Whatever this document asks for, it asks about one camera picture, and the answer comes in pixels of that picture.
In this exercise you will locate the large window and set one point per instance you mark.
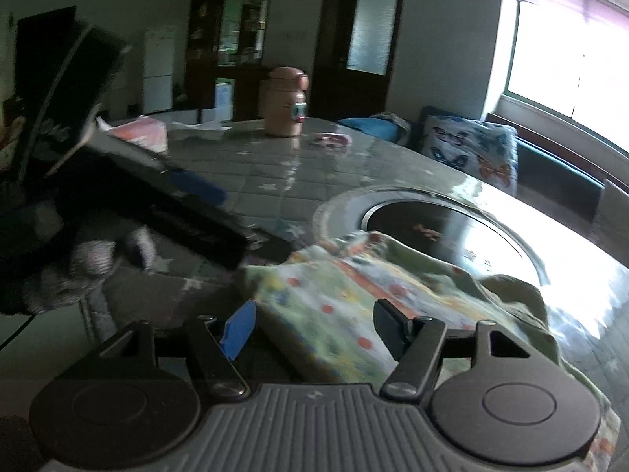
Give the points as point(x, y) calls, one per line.
point(565, 49)

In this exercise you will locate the round black induction cooktop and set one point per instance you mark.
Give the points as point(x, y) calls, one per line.
point(442, 236)

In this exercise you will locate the floral striped pajama shirt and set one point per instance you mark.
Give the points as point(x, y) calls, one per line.
point(324, 314)

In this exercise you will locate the person's left hand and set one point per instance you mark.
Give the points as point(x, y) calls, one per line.
point(93, 255)

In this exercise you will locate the orange packet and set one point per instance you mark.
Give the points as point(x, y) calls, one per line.
point(142, 132)

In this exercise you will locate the white blue carton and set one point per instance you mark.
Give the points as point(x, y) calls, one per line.
point(223, 98)

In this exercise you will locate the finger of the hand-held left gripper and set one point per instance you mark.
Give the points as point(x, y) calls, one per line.
point(186, 226)
point(201, 189)

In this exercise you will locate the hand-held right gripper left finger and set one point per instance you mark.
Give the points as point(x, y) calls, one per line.
point(240, 332)

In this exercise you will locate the dark wooden door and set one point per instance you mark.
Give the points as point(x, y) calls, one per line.
point(334, 34)

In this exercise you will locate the dark wooden cabinet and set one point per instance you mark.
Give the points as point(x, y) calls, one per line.
point(206, 34)

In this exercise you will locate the grey pillow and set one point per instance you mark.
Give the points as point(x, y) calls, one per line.
point(612, 206)

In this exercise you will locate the butterfly print pillow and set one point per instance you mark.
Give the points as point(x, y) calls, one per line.
point(467, 150)

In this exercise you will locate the small pink item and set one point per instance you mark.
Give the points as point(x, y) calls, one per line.
point(331, 140)

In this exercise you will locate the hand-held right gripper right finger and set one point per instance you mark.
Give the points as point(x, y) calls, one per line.
point(390, 327)

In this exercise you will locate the blue cushion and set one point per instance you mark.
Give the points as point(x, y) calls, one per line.
point(373, 130)

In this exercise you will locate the white refrigerator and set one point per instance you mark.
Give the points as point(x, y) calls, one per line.
point(159, 69)

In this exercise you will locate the pink bottle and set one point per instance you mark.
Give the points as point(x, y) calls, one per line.
point(282, 103)

